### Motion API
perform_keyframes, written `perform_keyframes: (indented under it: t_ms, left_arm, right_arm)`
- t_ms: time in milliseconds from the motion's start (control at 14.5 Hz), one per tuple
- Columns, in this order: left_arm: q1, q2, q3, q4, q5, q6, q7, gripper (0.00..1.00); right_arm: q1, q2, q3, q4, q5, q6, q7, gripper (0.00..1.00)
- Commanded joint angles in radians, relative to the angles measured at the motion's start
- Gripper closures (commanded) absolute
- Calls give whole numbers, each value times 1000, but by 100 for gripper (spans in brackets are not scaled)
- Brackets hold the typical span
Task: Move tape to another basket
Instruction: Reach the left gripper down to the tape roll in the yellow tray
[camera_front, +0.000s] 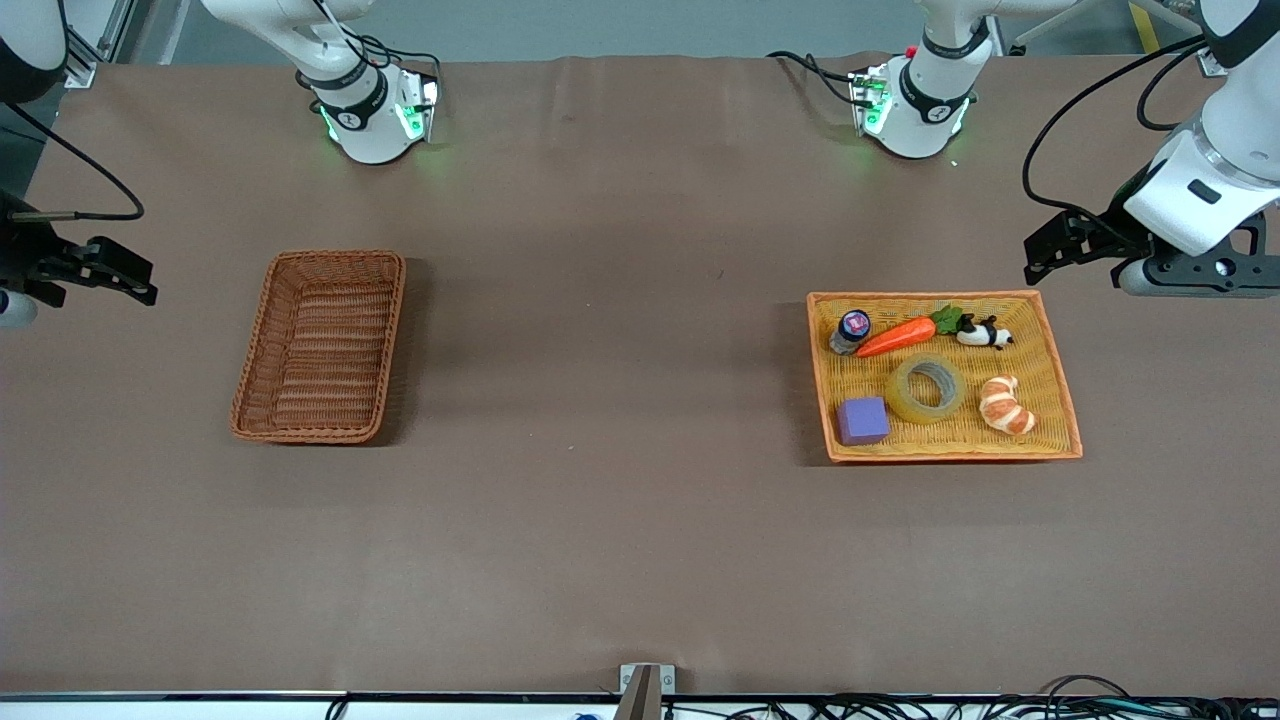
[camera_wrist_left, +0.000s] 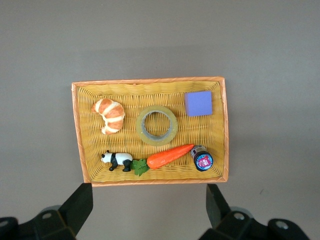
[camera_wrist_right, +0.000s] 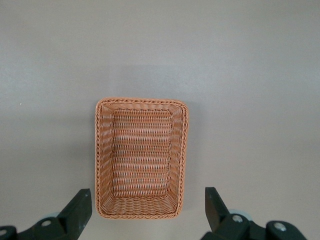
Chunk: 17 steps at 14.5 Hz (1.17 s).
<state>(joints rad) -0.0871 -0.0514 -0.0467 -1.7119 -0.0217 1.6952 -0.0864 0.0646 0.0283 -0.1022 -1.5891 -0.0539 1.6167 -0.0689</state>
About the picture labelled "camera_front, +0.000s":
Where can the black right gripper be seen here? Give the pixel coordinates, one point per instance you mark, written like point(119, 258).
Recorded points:
point(22, 253)

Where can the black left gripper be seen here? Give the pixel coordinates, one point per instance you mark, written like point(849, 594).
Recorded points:
point(1112, 231)

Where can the yellowish clear tape roll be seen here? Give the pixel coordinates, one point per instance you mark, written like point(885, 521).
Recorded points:
point(900, 395)

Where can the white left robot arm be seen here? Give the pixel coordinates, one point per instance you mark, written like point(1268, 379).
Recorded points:
point(925, 110)

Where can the orange wicker tray basket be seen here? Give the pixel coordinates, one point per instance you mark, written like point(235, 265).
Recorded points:
point(930, 440)

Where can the brown wicker basket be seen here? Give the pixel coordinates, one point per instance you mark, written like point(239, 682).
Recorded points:
point(340, 410)

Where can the black white panda toy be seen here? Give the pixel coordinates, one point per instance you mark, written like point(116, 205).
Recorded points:
point(985, 333)

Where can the toy croissant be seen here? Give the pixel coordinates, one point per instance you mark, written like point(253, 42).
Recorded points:
point(1003, 405)

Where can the orange toy carrot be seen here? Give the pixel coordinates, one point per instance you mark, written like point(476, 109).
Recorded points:
point(900, 335)

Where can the small dark-capped bottle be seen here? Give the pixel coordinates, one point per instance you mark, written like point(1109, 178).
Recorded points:
point(852, 328)

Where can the purple cube block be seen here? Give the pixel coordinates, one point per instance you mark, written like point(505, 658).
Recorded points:
point(862, 420)

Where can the brown table cover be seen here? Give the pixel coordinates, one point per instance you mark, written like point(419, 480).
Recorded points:
point(640, 520)

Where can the metal table edge bracket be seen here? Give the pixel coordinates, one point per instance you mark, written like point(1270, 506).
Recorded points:
point(646, 690)

